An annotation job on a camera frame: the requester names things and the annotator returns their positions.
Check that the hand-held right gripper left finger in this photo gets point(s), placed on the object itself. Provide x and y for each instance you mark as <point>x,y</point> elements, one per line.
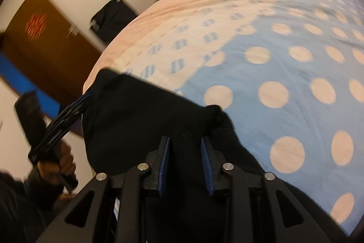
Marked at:
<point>164,169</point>

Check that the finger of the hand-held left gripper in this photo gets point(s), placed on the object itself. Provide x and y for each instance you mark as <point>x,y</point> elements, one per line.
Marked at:
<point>64,123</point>

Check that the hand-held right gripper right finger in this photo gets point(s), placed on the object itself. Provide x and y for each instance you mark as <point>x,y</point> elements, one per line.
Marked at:
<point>207,169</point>

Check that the black pants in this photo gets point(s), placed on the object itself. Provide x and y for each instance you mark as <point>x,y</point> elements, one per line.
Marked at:
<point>142,117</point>

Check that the person's left forearm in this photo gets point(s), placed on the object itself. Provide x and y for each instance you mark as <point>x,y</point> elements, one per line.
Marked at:
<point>22,203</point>

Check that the person's left hand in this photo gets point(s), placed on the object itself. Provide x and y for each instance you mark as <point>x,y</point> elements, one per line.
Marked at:
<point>66,162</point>

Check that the blue band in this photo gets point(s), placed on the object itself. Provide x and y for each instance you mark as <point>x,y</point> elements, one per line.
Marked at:
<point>17,75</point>

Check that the brown wooden door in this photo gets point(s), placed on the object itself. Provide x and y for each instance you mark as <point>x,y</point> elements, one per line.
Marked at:
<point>57,60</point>

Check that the red door decoration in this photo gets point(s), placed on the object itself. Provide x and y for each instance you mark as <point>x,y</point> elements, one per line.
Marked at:
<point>35,25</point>

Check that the dark bag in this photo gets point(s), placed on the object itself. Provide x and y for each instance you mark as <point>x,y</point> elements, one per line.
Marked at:
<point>113,21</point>

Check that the blue polka dot bed sheet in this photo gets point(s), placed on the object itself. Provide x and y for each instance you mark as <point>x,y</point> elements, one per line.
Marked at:
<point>284,46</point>

